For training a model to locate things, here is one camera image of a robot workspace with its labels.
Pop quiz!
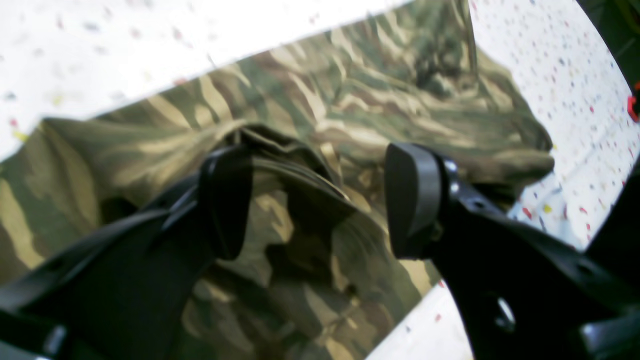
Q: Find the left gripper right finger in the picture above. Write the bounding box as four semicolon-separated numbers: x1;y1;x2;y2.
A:
384;143;640;360

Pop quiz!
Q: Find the terrazzo patterned table cloth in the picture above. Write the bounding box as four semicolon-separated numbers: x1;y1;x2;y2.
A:
1;0;639;360

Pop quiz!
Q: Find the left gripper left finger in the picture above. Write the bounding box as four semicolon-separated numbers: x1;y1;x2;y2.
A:
1;145;253;360

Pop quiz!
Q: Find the red right edge clamp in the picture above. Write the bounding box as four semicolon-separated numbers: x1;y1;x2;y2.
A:
627;95;640;123

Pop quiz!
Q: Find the camouflage T-shirt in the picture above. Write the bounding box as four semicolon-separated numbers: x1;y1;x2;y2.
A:
1;0;554;360

